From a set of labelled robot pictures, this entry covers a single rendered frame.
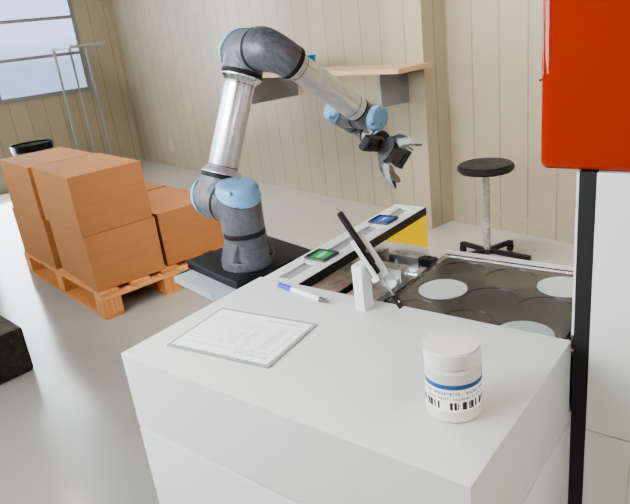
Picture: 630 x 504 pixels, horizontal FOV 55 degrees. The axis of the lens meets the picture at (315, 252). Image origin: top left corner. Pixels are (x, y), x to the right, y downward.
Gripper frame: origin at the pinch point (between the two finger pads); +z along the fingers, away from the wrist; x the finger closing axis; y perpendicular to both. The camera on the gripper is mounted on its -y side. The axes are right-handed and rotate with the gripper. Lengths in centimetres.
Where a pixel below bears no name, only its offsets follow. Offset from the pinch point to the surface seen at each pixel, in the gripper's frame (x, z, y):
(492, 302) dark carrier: 4, 66, -24
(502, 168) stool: 2, -89, 146
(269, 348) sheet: 21, 66, -68
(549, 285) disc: -3, 67, -13
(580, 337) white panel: -6, 91, -39
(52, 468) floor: 163, -32, -47
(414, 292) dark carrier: 12, 53, -30
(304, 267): 21, 37, -46
